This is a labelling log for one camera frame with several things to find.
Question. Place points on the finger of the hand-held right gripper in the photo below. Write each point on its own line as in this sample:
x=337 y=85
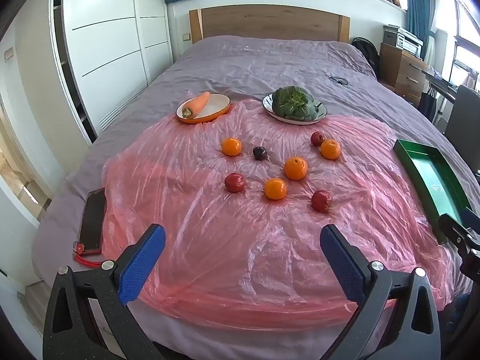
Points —
x=455 y=230
x=472 y=219

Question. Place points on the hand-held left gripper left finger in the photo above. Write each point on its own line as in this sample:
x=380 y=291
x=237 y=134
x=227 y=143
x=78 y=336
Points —
x=144 y=262

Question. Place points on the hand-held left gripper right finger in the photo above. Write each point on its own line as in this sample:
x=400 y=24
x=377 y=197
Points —
x=339 y=260

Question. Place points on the green rectangular tray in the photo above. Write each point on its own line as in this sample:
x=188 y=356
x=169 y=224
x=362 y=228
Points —
x=431 y=180

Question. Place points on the red apple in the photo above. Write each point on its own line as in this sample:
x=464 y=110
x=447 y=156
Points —
x=321 y=200
x=317 y=138
x=234 y=182

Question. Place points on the small orange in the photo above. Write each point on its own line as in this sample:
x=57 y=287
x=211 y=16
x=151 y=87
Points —
x=231 y=146
x=275 y=188
x=330 y=149

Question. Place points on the large orange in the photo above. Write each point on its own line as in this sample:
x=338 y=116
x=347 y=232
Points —
x=296 y=168

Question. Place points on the phone in red case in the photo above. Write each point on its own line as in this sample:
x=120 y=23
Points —
x=92 y=219

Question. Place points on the pink plastic sheet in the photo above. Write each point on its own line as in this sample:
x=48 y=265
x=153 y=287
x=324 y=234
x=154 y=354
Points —
x=225 y=240

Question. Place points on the grey office chair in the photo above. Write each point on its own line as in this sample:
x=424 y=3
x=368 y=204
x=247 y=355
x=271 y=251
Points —
x=463 y=116

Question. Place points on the dark tote bag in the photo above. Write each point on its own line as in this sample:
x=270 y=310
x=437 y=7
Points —
x=427 y=107

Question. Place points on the dark purple plum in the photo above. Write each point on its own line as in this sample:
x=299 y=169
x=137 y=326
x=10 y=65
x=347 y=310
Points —
x=260 y=153

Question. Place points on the desk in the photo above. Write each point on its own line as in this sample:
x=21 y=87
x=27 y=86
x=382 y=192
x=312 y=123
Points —
x=442 y=82

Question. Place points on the white round plate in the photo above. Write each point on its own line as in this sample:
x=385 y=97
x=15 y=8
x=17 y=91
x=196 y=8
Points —
x=322 y=114

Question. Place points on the wooden nightstand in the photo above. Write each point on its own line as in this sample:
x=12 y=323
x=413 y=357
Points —
x=403 y=71

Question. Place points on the green leafy vegetable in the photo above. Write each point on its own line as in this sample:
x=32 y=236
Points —
x=294 y=103

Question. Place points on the carrot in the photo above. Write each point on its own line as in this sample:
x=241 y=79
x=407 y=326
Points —
x=195 y=105

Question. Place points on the orange oval dish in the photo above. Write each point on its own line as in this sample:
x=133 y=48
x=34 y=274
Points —
x=215 y=108

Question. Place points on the grey printer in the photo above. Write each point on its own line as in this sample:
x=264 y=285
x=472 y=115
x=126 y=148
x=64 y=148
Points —
x=403 y=39

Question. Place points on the black backpack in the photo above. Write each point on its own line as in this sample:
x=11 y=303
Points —
x=367 y=54

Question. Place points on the bed with grey-purple cover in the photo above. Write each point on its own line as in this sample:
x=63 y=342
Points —
x=270 y=63

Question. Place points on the white wardrobe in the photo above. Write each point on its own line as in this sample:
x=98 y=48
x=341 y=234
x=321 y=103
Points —
x=112 y=37

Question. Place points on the wooden headboard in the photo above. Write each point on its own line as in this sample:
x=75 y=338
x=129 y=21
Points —
x=270 y=22

